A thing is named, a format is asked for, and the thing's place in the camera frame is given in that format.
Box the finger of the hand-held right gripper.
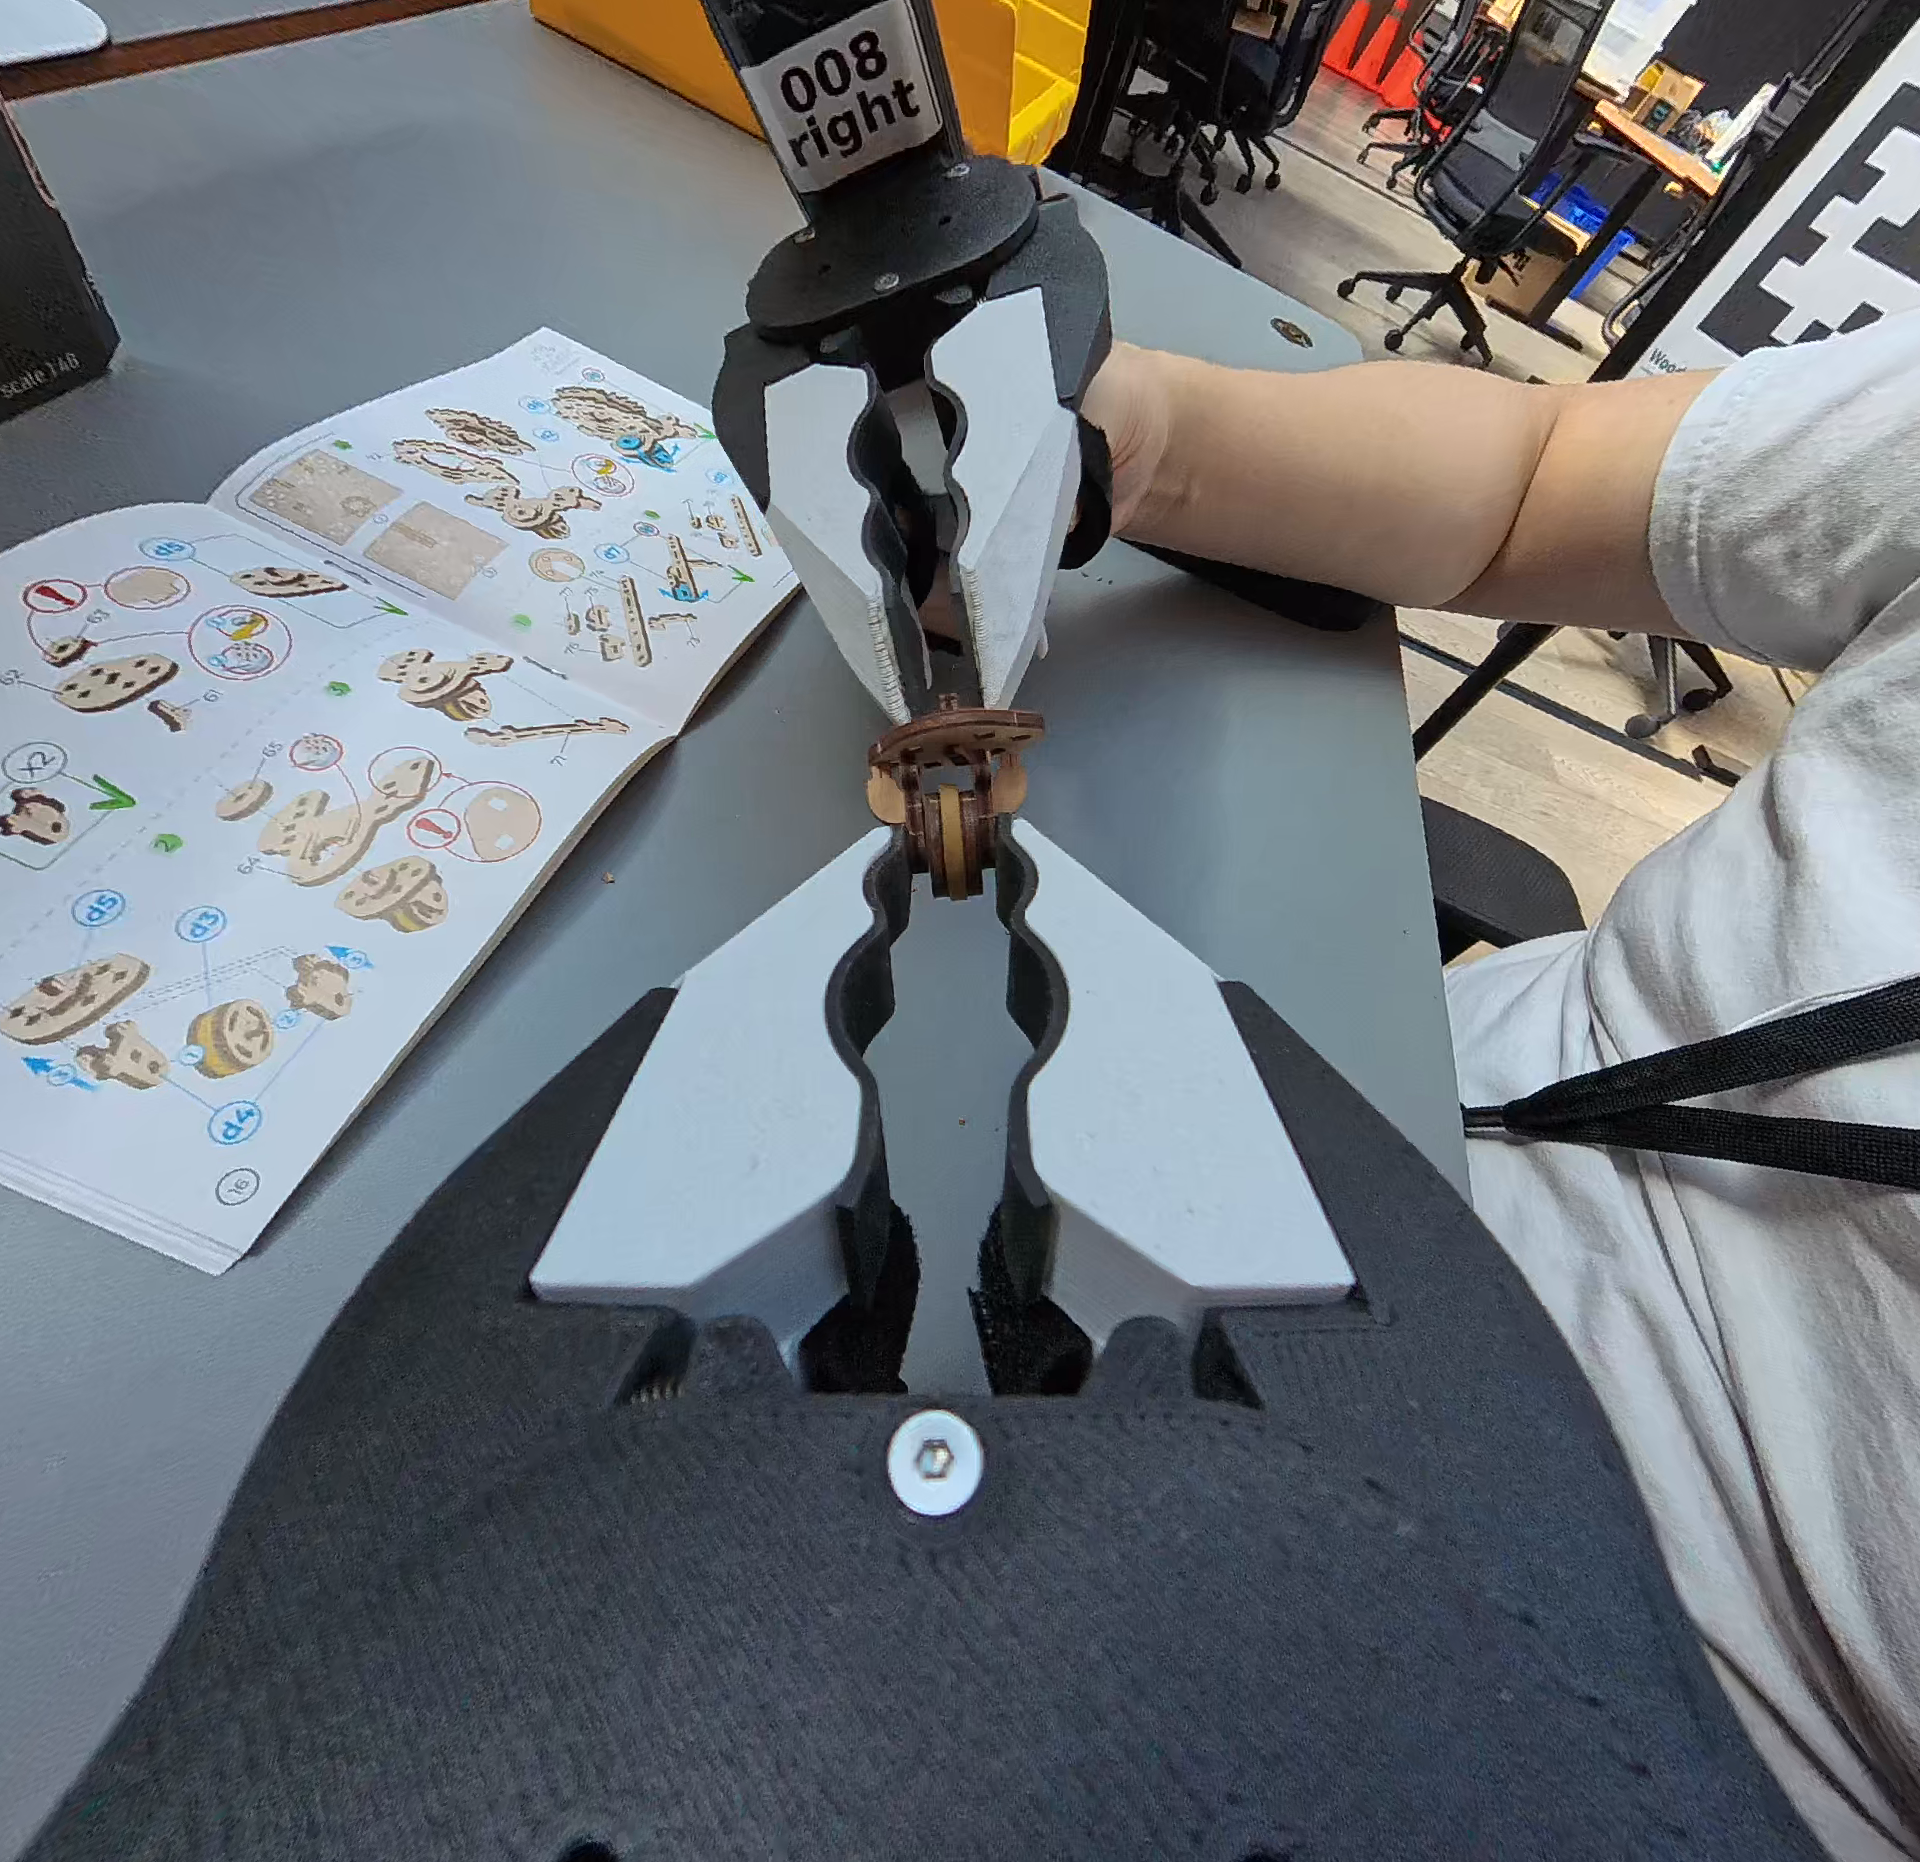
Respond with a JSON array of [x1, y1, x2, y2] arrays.
[[766, 364, 923, 724], [929, 287, 1085, 718]]

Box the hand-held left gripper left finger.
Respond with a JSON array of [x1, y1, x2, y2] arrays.
[[527, 826, 914, 1372]]

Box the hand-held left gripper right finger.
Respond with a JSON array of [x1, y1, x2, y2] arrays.
[[990, 821, 1366, 1365]]

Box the small wooden model assembly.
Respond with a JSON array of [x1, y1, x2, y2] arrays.
[[868, 702, 1044, 906]]

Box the person's right forearm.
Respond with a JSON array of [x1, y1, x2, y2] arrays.
[[1103, 338, 1714, 640]]

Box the grey desk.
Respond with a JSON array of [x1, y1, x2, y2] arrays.
[[0, 0, 1472, 1862]]

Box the yellow plastic bin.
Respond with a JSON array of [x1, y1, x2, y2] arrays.
[[516, 0, 1099, 171]]

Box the illustrated instruction booklet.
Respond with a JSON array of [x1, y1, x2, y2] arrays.
[[0, 330, 801, 1278]]

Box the black sign stand legs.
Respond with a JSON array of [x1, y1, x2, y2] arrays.
[[1406, 624, 1764, 784]]

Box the black mesh office chair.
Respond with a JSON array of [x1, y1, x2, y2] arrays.
[[1339, 0, 1631, 364]]

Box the blue storage bin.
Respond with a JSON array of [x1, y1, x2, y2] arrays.
[[1553, 192, 1641, 297]]

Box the black cardboard box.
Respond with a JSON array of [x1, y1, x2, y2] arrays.
[[0, 97, 119, 425]]

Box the black white marker sign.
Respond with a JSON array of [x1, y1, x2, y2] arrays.
[[1635, 49, 1920, 392]]

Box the black lanyard strap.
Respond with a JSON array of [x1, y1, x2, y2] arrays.
[[1462, 978, 1920, 1192]]

